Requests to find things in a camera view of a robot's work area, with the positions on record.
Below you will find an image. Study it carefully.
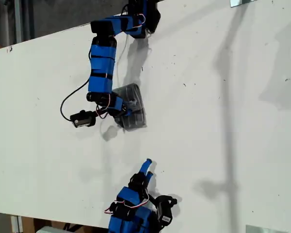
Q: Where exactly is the red white servo wire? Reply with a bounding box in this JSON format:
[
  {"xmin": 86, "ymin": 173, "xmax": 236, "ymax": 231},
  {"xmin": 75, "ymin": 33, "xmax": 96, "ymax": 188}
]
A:
[
  {"xmin": 96, "ymin": 94, "xmax": 112, "ymax": 119},
  {"xmin": 103, "ymin": 192, "xmax": 150, "ymax": 215},
  {"xmin": 135, "ymin": 13, "xmax": 146, "ymax": 28}
]

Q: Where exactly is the white table leg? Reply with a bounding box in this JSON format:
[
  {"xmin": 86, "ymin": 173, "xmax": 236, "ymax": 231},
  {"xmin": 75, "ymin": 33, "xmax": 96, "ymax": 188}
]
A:
[{"xmin": 10, "ymin": 215, "xmax": 24, "ymax": 233}]

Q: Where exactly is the grey white-striped towel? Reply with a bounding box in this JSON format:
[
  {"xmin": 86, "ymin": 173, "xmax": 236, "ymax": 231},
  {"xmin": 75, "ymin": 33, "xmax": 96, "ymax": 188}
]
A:
[{"xmin": 111, "ymin": 83, "xmax": 148, "ymax": 132}]

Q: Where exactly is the black camera box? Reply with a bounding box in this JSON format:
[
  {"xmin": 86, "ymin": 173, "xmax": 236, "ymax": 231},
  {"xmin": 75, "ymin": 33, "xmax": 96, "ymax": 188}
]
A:
[
  {"xmin": 69, "ymin": 109, "xmax": 97, "ymax": 129},
  {"xmin": 153, "ymin": 194, "xmax": 178, "ymax": 226}
]

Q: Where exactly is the black camera cable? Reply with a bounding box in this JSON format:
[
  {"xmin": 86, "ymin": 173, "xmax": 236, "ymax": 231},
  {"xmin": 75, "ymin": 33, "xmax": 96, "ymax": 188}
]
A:
[{"xmin": 60, "ymin": 80, "xmax": 90, "ymax": 121}]

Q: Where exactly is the grey metal pole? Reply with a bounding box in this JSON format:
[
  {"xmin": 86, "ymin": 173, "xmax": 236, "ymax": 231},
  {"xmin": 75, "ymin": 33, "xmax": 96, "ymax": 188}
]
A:
[{"xmin": 14, "ymin": 0, "xmax": 23, "ymax": 46}]

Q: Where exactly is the white plastic container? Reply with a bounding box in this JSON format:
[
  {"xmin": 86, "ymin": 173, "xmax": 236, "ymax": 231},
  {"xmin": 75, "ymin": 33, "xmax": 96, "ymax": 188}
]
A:
[{"xmin": 35, "ymin": 225, "xmax": 72, "ymax": 233}]

